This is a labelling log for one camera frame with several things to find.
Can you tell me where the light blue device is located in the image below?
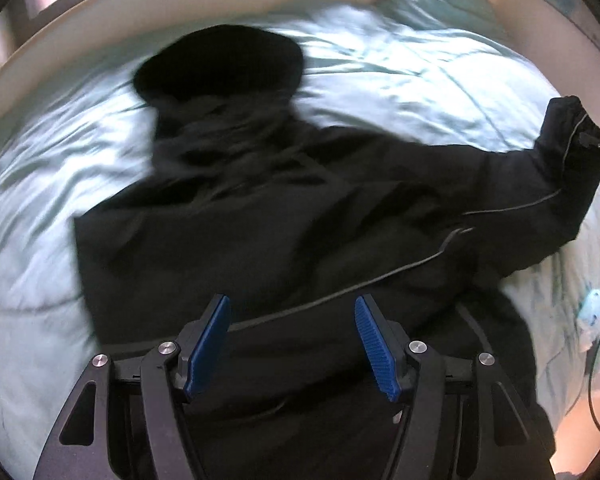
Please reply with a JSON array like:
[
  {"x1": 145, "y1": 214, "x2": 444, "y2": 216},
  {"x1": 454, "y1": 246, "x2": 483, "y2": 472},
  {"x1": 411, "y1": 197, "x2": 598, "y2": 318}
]
[{"x1": 577, "y1": 289, "x2": 600, "y2": 336}]

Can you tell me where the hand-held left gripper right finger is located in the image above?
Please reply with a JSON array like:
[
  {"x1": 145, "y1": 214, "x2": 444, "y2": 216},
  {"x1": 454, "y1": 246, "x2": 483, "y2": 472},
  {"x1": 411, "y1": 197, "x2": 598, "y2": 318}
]
[{"x1": 354, "y1": 294, "x2": 556, "y2": 480}]

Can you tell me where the black jacket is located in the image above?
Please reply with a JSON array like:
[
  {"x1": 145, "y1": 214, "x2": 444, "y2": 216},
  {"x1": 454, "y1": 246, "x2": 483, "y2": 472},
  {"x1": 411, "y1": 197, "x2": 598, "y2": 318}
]
[{"x1": 74, "y1": 24, "x2": 600, "y2": 480}]

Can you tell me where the light teal comforter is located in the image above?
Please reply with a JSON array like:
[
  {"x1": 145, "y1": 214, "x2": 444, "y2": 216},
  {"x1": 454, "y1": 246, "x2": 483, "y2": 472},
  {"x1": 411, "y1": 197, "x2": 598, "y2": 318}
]
[{"x1": 0, "y1": 0, "x2": 600, "y2": 480}]

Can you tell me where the light teal pillow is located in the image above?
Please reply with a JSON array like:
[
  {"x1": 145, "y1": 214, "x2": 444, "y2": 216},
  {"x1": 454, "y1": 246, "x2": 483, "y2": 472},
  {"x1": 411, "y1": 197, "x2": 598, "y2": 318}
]
[{"x1": 372, "y1": 0, "x2": 511, "y2": 46}]

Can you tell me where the cream bed frame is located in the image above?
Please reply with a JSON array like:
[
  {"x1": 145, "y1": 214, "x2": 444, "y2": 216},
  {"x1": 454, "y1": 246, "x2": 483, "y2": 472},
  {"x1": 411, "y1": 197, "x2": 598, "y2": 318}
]
[{"x1": 0, "y1": 0, "x2": 411, "y2": 128}]

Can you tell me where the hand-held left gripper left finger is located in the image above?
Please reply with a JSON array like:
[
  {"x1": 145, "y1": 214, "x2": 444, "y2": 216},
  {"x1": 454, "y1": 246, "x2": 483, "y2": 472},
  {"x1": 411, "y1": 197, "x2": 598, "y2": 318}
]
[{"x1": 32, "y1": 294, "x2": 232, "y2": 480}]

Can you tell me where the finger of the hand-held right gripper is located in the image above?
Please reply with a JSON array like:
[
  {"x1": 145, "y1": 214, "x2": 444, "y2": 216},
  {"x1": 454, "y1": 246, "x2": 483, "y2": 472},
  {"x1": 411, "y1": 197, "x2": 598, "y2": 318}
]
[{"x1": 577, "y1": 130, "x2": 600, "y2": 175}]

